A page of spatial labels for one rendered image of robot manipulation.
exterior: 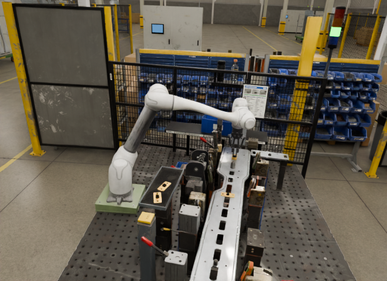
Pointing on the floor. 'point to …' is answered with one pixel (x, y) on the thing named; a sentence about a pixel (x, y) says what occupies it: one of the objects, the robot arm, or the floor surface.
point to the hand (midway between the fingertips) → (235, 152)
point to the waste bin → (378, 132)
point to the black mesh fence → (201, 103)
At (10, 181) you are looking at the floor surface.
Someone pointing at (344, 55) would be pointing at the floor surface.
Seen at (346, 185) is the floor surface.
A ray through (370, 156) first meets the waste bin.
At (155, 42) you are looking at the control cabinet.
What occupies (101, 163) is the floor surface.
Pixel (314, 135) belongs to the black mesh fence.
